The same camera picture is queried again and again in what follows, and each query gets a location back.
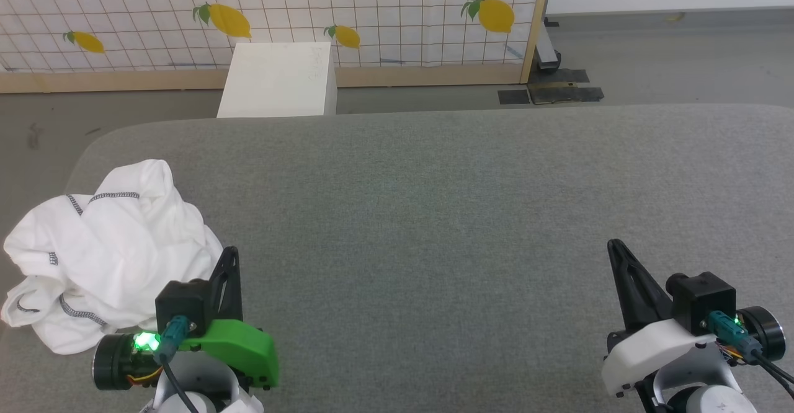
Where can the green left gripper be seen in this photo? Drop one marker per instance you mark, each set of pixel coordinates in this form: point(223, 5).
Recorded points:
point(242, 348)

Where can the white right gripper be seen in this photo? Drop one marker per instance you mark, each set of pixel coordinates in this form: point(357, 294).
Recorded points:
point(645, 351)

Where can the white garment with grey stitching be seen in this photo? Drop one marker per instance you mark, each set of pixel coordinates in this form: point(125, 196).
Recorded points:
point(118, 245)

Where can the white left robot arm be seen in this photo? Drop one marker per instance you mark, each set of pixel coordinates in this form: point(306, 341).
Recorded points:
point(205, 385)

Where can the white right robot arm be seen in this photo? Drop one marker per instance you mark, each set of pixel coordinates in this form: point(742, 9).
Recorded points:
point(701, 391)

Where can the grey fabric sofa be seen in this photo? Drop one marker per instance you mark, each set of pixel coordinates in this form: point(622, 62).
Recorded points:
point(434, 245)

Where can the dark floor plate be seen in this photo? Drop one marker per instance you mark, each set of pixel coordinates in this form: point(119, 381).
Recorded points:
point(567, 93)

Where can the white box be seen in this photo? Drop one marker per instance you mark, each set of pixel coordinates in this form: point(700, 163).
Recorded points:
point(276, 81)

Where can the black floor tape patch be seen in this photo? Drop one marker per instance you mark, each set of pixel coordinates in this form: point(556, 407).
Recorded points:
point(567, 75)

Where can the small black floor mat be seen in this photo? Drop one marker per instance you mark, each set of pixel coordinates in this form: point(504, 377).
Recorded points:
point(513, 97)

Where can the grey metal screen foot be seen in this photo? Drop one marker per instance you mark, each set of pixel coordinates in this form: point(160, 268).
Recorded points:
point(547, 50)

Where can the lemon print partition screen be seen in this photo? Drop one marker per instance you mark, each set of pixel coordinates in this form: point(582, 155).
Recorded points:
point(372, 4)

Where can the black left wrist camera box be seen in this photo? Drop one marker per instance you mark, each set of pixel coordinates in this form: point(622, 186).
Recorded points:
point(181, 304)

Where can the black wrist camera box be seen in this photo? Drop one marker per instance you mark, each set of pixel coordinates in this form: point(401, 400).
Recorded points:
point(181, 304)
point(704, 295)

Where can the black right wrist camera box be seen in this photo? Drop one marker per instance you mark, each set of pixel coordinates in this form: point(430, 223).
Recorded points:
point(704, 295)

